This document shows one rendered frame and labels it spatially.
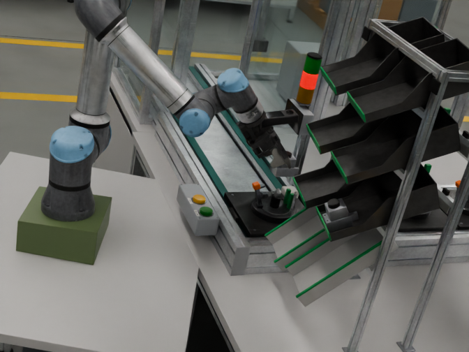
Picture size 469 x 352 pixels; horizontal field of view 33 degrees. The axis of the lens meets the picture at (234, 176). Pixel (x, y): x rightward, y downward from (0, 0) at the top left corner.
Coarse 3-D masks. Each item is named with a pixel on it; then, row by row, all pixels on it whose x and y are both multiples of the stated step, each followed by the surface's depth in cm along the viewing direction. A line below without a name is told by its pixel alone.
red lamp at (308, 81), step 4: (304, 72) 244; (304, 76) 244; (308, 76) 243; (312, 76) 243; (316, 76) 244; (304, 80) 244; (308, 80) 244; (312, 80) 244; (316, 80) 245; (300, 84) 246; (304, 84) 244; (308, 84) 244; (312, 84) 244; (304, 88) 245; (308, 88) 245; (312, 88) 245
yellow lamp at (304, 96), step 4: (300, 88) 246; (300, 92) 246; (304, 92) 246; (308, 92) 245; (312, 92) 246; (300, 96) 247; (304, 96) 246; (308, 96) 246; (312, 96) 247; (300, 100) 247; (304, 100) 247; (308, 100) 247
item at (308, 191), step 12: (324, 168) 213; (336, 168) 214; (300, 180) 214; (312, 180) 213; (324, 180) 212; (336, 180) 210; (300, 192) 206; (312, 192) 208; (324, 192) 207; (336, 192) 202; (348, 192) 203; (312, 204) 203
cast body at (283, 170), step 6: (294, 156) 235; (294, 162) 233; (270, 168) 237; (276, 168) 233; (282, 168) 233; (288, 168) 234; (294, 168) 235; (276, 174) 233; (282, 174) 234; (288, 174) 235; (294, 174) 236
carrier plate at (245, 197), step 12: (228, 192) 248; (240, 192) 250; (252, 192) 251; (228, 204) 245; (240, 204) 243; (300, 204) 250; (240, 216) 237; (252, 216) 238; (252, 228) 232; (264, 228) 233
